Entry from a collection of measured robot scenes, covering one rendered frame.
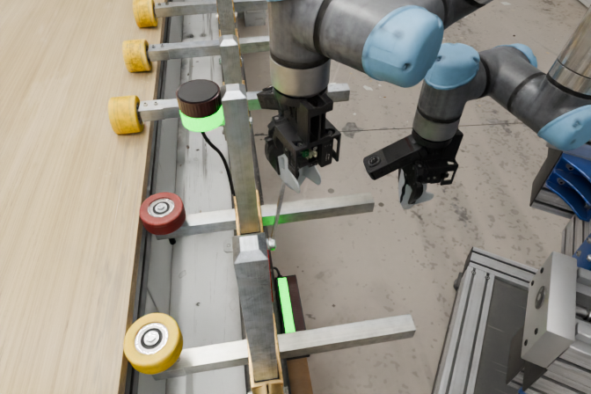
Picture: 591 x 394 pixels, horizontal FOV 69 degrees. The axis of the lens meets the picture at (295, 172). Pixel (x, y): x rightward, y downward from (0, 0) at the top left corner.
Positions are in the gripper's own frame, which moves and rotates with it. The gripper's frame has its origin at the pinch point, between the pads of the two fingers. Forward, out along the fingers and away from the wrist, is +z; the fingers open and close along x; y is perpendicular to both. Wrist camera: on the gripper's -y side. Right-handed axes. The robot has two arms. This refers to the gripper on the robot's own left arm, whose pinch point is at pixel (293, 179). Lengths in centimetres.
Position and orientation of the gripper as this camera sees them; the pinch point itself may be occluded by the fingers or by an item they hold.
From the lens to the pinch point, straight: 71.0
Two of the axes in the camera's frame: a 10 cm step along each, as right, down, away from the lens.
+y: 4.9, 6.2, -6.1
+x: 8.7, -3.5, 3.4
